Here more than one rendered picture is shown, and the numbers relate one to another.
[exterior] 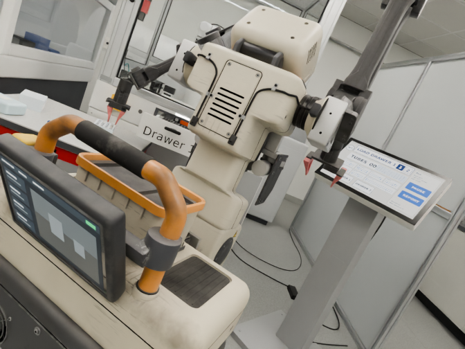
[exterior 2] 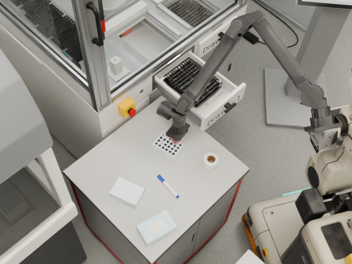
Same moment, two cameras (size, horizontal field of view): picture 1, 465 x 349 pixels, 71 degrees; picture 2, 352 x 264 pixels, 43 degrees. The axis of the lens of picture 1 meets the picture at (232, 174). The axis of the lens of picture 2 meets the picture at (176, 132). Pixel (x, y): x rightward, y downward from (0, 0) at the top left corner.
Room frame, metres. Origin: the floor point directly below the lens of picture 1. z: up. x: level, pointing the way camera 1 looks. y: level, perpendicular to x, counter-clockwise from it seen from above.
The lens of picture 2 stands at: (0.61, 1.26, 2.55)
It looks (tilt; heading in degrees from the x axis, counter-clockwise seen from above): 58 degrees down; 320
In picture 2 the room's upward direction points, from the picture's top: 4 degrees clockwise
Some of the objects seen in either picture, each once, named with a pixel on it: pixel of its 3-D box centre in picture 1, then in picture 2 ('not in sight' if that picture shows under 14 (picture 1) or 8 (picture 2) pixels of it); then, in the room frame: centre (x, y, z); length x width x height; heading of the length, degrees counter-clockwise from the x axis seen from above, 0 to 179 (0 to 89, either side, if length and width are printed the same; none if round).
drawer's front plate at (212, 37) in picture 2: not in sight; (217, 36); (1.79, 0.06, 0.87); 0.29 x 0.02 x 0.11; 99
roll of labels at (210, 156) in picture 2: not in sight; (210, 161); (1.27, 0.51, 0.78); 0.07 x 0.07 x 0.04
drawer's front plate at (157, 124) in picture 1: (171, 136); (223, 107); (1.42, 0.32, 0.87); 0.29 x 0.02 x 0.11; 99
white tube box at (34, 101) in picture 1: (32, 100); (127, 193); (1.35, 0.90, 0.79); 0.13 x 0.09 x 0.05; 29
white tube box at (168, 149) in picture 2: (104, 128); (168, 146); (1.44, 0.62, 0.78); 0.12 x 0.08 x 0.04; 20
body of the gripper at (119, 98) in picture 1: (120, 98); (178, 127); (1.42, 0.58, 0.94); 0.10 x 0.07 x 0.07; 109
